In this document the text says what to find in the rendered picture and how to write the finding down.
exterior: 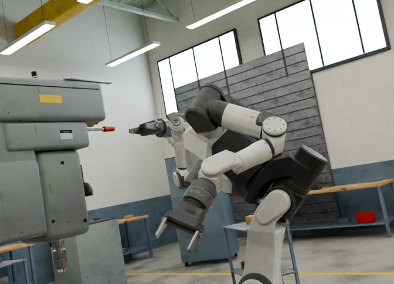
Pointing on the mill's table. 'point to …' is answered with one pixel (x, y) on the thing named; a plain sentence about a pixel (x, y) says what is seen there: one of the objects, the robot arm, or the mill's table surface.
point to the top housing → (50, 100)
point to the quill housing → (61, 195)
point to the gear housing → (46, 136)
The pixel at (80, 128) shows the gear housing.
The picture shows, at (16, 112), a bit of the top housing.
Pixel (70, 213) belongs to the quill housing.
